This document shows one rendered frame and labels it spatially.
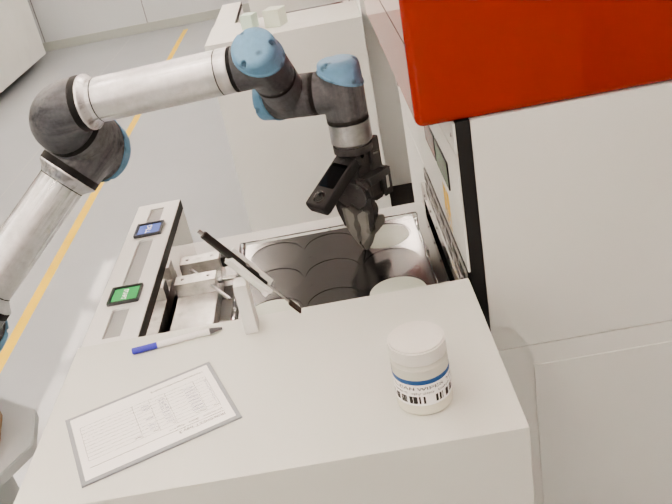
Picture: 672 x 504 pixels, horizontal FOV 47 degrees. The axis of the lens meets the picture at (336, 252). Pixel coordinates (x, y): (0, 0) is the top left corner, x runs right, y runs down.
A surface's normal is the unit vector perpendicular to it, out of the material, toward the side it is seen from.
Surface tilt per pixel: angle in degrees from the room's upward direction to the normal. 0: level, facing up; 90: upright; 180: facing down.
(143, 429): 0
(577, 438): 90
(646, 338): 90
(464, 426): 0
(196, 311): 0
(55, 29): 90
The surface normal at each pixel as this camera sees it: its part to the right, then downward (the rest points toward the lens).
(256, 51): -0.25, -0.25
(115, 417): -0.18, -0.87
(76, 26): 0.05, 0.47
